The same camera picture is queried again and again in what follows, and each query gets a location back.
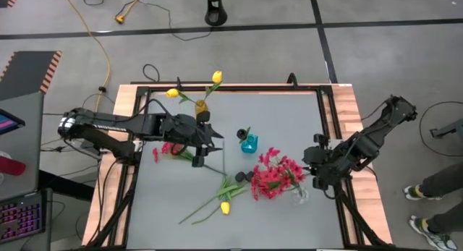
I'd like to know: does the black cable loop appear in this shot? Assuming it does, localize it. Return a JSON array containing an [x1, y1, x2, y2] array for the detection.
[[142, 64, 161, 84]]

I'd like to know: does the yellow artificial tulip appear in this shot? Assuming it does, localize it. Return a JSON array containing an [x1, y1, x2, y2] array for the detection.
[[201, 70, 224, 106], [219, 140, 232, 216], [166, 88, 200, 107]]

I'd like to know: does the person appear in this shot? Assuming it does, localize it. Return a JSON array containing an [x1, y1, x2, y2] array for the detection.
[[403, 160, 463, 251]]

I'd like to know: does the amber glass vase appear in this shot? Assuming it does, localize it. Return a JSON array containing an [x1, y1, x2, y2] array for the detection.
[[195, 100, 210, 116]]

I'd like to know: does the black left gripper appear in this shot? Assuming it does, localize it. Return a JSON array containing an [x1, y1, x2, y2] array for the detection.
[[162, 111, 224, 168]]

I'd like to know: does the red cup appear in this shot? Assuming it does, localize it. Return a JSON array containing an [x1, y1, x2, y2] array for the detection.
[[0, 156, 27, 176]]

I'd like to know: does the grey stand base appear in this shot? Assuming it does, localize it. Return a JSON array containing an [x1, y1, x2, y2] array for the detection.
[[429, 119, 463, 139]]

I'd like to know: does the grey side desk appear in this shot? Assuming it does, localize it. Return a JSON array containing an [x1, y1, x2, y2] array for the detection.
[[0, 90, 46, 203]]

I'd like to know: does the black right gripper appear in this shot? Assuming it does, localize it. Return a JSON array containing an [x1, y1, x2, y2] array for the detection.
[[303, 134, 348, 190]]

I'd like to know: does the blue glass vase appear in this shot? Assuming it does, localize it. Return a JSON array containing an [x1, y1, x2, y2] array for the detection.
[[241, 133, 259, 154]]

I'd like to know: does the yellow cable with plug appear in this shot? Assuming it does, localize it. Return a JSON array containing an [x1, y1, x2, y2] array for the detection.
[[114, 0, 145, 25]]

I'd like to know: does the backlit keyboard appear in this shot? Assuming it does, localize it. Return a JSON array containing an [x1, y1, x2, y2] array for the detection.
[[0, 192, 46, 244]]

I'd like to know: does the black floor cable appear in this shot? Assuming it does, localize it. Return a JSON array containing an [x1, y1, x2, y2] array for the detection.
[[82, 0, 213, 42]]

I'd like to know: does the clear glass vase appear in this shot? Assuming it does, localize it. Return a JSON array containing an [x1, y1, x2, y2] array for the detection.
[[291, 187, 310, 205]]

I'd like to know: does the yellow hanging cable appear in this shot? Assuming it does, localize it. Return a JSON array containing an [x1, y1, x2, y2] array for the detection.
[[59, 0, 111, 111]]

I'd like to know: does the laptop screen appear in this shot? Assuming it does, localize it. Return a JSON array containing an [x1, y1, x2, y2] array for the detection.
[[0, 108, 26, 136]]

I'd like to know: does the black metal table frame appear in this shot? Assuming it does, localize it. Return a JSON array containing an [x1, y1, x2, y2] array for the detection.
[[86, 82, 395, 251]]

